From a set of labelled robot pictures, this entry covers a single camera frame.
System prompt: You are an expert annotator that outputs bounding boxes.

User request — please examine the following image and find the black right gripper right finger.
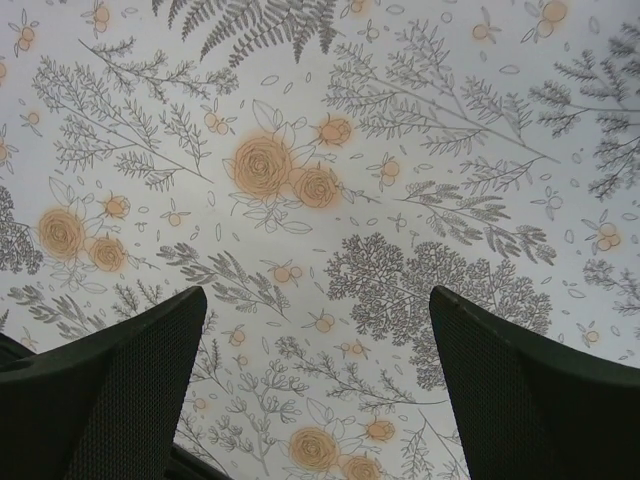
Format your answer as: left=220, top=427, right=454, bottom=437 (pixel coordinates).
left=429, top=286, right=639, bottom=479

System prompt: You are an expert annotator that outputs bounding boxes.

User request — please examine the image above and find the floral patterned table cloth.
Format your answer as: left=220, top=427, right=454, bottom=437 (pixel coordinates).
left=1, top=1, right=639, bottom=479

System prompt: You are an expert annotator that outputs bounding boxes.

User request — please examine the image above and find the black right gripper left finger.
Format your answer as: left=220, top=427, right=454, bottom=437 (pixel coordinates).
left=1, top=287, right=207, bottom=479

